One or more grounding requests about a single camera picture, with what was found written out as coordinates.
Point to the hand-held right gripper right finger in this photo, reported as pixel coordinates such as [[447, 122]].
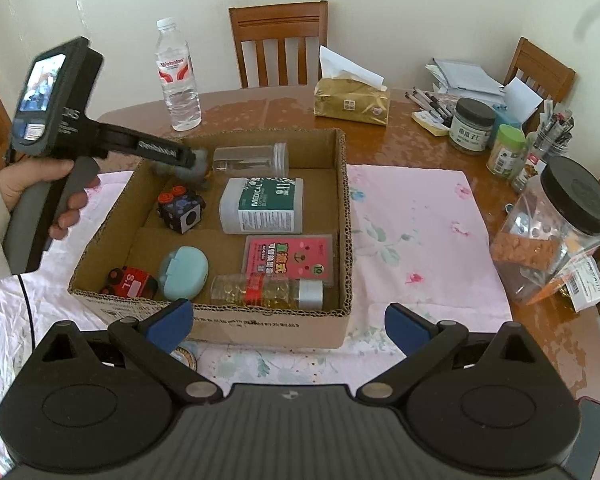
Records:
[[405, 325]]

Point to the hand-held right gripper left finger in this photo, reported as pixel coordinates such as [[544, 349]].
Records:
[[172, 322]]

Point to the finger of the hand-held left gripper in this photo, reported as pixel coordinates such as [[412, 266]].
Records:
[[165, 152]]

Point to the grey plush toy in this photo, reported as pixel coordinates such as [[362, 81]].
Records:
[[200, 172]]

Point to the teal round case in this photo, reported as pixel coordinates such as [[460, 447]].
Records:
[[182, 275]]

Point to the red toy car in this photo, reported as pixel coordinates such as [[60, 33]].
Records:
[[132, 282]]

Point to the cardboard box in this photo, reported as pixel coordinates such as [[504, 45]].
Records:
[[260, 330]]

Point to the clear bottle of gold capsules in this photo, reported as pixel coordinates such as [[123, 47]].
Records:
[[275, 290]]

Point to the white green label box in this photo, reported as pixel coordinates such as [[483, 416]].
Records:
[[260, 207]]

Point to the pink card pack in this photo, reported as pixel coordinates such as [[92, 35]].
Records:
[[290, 257]]

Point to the person's left hand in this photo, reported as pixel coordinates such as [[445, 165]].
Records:
[[30, 177]]

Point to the round gold-rimmed tin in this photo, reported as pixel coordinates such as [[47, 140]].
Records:
[[186, 357]]

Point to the clear plastic water bottle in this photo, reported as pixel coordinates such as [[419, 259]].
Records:
[[180, 100]]

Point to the black red fidget cube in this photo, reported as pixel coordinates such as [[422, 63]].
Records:
[[182, 215]]

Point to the clear plastic jar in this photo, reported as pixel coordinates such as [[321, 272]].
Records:
[[250, 160]]

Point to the pink floral cloth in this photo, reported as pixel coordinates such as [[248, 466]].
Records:
[[420, 240]]

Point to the orange packet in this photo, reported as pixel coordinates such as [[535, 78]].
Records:
[[545, 294]]

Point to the large plastic jar black lid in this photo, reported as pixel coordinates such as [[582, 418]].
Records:
[[540, 240]]

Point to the wooden chair back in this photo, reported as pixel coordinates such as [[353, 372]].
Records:
[[280, 15]]

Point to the white carton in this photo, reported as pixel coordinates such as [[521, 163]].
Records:
[[585, 285]]

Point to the gold tissue pack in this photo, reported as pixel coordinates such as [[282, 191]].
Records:
[[350, 105]]

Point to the green lid jar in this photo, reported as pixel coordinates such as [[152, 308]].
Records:
[[502, 155]]

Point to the yellow sticky note pad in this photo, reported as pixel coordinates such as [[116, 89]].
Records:
[[427, 126]]

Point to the glass jar dark lid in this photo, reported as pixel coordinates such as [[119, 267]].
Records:
[[470, 135]]

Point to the bunch of black pens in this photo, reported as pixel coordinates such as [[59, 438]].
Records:
[[430, 105]]

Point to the pen holder with pens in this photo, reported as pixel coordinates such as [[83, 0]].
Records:
[[550, 135]]

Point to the stack of white papers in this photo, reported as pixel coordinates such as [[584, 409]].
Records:
[[460, 77]]

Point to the wooden slat-back chair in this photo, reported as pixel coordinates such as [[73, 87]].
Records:
[[545, 62]]

